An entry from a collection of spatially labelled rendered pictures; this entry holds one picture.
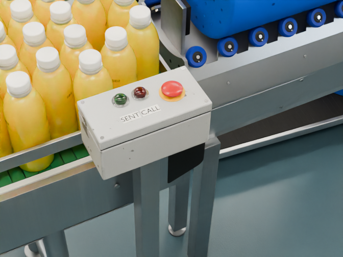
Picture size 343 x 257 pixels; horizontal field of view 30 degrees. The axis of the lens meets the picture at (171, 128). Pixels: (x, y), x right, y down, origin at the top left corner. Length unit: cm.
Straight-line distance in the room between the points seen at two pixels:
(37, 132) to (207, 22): 44
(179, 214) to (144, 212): 82
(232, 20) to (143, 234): 46
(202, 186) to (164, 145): 67
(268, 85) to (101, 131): 56
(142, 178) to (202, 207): 66
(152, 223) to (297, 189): 111
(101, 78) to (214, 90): 34
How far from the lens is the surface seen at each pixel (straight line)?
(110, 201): 133
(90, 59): 111
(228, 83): 140
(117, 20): 126
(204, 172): 168
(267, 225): 224
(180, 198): 200
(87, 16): 127
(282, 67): 147
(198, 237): 194
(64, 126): 121
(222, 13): 127
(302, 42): 147
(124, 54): 116
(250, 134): 227
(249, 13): 127
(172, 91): 105
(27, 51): 119
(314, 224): 227
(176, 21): 135
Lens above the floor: 186
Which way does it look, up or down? 49 degrees down
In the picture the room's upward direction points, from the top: 2 degrees clockwise
